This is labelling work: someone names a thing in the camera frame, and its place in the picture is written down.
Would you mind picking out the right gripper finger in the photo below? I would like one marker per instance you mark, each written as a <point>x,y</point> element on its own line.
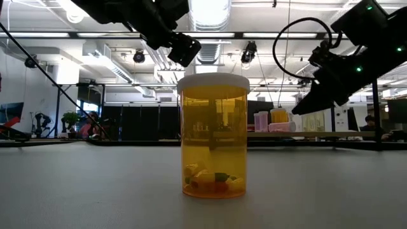
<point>314,101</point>

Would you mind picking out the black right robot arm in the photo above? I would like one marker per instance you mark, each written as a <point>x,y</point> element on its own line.
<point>397,35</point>

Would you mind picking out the background black robot arm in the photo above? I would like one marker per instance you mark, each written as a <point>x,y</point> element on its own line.
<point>41,122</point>

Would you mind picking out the wooden shelf board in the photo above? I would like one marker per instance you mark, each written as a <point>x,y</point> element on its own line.
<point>318,134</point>

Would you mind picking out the large orange medicine bottle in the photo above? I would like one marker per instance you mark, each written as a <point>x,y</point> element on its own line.
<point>213,133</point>

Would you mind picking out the white column with signs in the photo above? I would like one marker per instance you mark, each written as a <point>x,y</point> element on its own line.
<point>341,121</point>

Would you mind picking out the narrow black monitor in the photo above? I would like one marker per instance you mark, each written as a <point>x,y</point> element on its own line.
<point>351,119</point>

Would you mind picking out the black cabinet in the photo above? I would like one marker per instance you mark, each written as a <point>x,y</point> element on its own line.
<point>264,105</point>

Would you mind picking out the person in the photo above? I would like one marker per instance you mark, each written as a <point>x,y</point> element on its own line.
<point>89,127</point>
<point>370,125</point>

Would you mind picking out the black beam with light strips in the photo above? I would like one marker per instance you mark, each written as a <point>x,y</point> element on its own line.
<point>222,35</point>

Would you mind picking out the wide black monitor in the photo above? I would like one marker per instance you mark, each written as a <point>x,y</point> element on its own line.
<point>397,111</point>

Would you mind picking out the black high table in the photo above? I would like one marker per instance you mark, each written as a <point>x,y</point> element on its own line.
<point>58,101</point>

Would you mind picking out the green potted plant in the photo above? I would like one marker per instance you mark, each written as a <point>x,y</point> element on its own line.
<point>70,118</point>

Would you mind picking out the grey table mat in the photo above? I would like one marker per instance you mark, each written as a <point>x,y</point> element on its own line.
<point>95,191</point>

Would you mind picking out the black ceiling-mounted camera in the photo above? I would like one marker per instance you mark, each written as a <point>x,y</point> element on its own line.
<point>139,57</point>
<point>29,63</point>
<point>249,52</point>

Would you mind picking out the silver round ceiling duct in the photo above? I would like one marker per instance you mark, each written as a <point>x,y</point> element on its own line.
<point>208,12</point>

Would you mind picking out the black shelf end frame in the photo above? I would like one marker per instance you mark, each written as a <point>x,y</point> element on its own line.
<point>376,127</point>

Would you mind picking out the white rectangular ceiling duct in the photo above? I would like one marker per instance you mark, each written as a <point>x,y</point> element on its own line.
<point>90,51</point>

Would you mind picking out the black partition wall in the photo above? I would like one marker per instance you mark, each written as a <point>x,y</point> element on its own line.
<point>149,122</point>

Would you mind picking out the black metal table frame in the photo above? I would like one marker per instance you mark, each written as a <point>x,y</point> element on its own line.
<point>152,143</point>

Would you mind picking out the dark wall screen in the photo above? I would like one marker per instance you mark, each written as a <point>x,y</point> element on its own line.
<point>12,111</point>

